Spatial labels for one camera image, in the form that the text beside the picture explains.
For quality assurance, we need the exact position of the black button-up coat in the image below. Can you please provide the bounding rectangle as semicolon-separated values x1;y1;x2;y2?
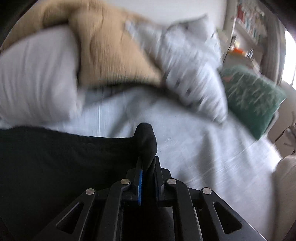
1;123;157;240

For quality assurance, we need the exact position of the light plaid bed duvet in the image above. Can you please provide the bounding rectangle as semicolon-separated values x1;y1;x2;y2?
0;85;284;241

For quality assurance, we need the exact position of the cluttered bedside shelf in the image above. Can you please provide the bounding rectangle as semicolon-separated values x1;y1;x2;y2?
224;1;281;81

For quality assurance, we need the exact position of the green coral pattern cushion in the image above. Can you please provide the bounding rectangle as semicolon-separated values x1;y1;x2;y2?
220;65;286;140

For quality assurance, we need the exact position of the tan fleece blanket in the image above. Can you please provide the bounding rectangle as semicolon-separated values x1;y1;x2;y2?
1;1;162;87

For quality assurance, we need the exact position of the grey patterned pillow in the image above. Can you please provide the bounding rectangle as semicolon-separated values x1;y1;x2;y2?
125;15;228;123

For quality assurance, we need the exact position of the white pillow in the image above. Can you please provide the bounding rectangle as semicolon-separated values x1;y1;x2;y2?
1;26;85;125

